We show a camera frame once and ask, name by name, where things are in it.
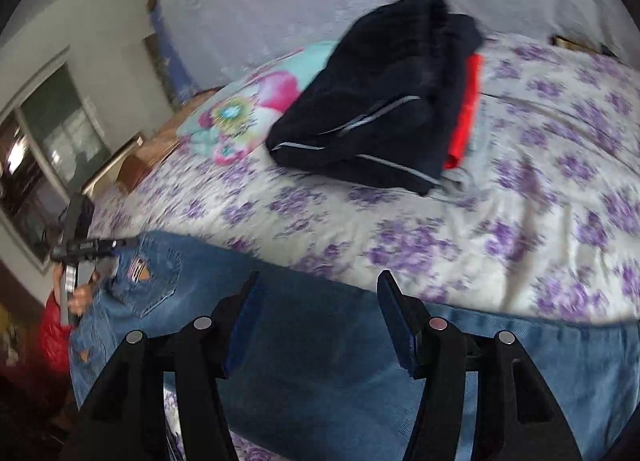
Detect blue denim jeans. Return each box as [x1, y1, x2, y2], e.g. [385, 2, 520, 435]
[68, 231, 639, 460]

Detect person's left hand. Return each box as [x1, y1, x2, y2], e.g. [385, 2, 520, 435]
[52, 263, 100, 317]

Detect red jacket sleeve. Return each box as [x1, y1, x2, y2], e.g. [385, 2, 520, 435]
[38, 292, 73, 377]

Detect brown pillow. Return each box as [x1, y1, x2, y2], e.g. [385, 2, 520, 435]
[116, 88, 219, 194]

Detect blue patterned cloth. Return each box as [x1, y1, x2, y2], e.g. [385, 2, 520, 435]
[145, 0, 200, 110]

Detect purple floral quilt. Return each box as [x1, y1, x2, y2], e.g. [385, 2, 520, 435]
[86, 33, 640, 461]

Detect teal pink floral blanket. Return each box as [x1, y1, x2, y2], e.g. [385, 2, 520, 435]
[177, 42, 336, 165]

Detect red folded garment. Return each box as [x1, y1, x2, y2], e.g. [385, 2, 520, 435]
[444, 52, 484, 170]

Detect black folded garment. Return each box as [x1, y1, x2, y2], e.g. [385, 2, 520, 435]
[266, 0, 483, 195]

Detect window with frame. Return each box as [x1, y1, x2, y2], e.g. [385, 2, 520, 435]
[1, 48, 111, 271]

